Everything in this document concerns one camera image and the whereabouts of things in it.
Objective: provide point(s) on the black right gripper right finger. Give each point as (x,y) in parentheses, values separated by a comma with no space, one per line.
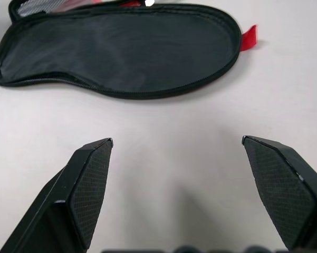
(287,189)

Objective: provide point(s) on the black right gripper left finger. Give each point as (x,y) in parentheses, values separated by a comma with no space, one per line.
(68,200)

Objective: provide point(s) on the red and black paddle case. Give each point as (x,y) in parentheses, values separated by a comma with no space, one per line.
(121,52)

